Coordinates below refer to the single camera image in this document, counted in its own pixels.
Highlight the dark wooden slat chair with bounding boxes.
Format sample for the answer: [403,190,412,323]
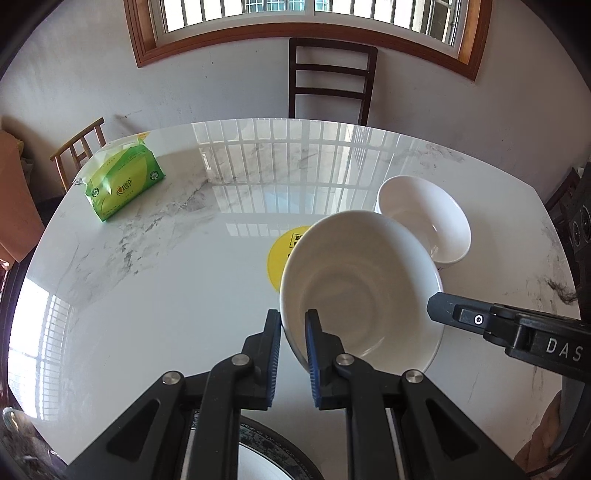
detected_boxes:
[288,37,378,126]

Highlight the small white bowl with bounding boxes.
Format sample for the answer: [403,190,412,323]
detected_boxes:
[374,175,472,271]

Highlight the orange cloth-covered furniture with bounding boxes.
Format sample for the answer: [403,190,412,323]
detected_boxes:
[0,129,45,264]

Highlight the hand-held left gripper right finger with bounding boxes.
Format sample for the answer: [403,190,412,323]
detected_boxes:
[304,309,528,480]

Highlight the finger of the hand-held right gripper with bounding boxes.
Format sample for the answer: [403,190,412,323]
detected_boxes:
[427,292,523,352]

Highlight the light wooden chair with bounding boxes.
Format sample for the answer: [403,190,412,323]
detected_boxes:
[51,117,107,193]

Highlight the dark hair clump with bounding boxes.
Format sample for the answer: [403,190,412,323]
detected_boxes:
[546,277,578,305]

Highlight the barred window with wooden frame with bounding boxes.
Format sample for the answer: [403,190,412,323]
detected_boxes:
[124,0,493,82]

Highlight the green tissue pack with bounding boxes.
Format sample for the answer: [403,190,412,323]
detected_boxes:
[76,131,166,223]

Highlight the large white bowl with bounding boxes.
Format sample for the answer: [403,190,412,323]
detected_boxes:
[280,210,445,376]

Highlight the large blue floral plate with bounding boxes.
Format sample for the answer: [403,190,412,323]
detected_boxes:
[238,415,325,480]

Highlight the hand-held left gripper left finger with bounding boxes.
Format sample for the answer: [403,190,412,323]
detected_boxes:
[65,309,282,480]

